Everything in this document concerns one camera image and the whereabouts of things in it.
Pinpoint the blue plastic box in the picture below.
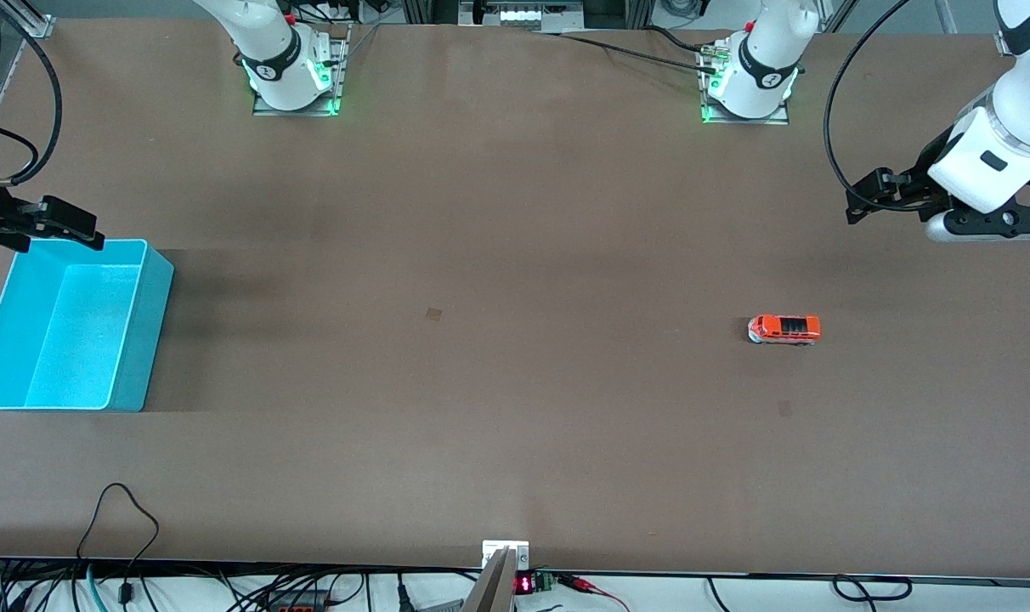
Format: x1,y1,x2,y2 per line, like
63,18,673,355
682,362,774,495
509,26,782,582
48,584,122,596
0,238,176,413

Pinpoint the orange toy bus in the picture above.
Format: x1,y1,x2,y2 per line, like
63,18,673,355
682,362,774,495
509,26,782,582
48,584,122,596
746,313,822,346

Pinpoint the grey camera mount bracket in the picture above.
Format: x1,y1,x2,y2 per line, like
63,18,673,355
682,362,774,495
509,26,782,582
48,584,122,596
461,540,531,612

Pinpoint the aluminium frame rack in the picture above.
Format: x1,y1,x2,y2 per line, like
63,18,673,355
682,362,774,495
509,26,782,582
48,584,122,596
403,0,654,31

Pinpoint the black looped cable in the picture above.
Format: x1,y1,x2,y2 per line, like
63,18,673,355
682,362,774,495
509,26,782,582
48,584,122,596
75,482,161,606

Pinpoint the black coiled cable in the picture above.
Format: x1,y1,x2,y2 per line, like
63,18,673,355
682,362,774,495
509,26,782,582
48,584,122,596
831,575,914,604

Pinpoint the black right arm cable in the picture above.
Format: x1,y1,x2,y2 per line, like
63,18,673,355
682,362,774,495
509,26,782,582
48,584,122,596
0,13,65,187

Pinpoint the black cable on table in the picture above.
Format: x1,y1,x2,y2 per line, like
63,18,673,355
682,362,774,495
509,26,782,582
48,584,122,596
528,25,724,73

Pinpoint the red wire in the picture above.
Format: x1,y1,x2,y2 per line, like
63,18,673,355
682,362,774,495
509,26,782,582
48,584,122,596
559,575,633,612

